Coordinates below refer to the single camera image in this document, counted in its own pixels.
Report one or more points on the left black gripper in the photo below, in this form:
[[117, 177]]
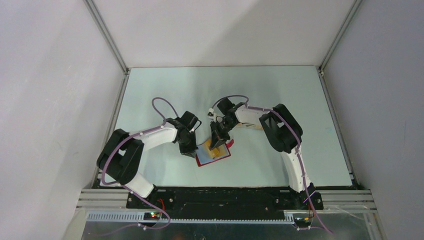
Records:
[[189, 151]]

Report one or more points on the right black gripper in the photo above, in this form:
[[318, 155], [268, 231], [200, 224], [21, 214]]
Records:
[[215, 140]]

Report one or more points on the orange credit card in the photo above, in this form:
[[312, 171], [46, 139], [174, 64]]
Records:
[[250, 126], [213, 153]]

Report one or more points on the red leather card holder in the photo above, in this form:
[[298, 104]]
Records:
[[205, 156]]

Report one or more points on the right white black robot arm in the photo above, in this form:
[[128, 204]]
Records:
[[281, 129]]

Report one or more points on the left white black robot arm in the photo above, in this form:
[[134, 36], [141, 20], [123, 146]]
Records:
[[121, 157]]

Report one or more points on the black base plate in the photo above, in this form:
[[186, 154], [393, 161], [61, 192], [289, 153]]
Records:
[[281, 197]]

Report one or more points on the aluminium front rail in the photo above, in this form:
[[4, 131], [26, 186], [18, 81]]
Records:
[[347, 201]]

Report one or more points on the left aluminium frame post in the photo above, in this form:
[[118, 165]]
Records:
[[106, 34]]

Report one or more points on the aluminium frame post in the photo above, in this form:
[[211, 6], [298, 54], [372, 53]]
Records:
[[106, 34], [340, 33]]

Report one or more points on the right aluminium frame post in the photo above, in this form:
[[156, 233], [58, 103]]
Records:
[[340, 33]]

